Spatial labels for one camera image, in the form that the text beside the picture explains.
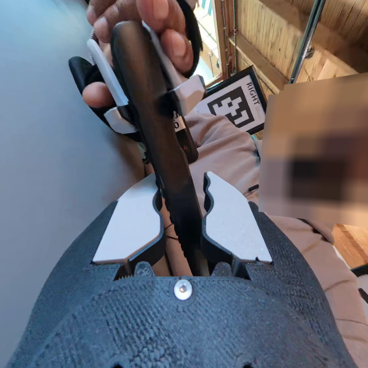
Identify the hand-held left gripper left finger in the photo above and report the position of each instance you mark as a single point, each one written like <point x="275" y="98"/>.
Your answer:
<point x="129" y="227"/>

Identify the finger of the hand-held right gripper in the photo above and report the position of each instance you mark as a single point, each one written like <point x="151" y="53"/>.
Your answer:
<point x="109" y="74"/>
<point x="189" y="92"/>

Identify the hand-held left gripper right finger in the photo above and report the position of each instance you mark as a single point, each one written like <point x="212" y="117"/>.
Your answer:
<point x="235" y="227"/>

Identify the person's right forearm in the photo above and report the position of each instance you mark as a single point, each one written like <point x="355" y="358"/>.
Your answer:
<point x="224" y="149"/>

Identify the person's right hand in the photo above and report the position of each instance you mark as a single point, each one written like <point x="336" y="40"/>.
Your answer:
<point x="120" y="11"/>

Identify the black white marker board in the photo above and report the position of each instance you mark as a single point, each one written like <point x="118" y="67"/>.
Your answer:
<point x="235" y="106"/>

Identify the grey metal conduit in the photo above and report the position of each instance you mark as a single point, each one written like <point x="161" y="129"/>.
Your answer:
<point x="306" y="40"/>

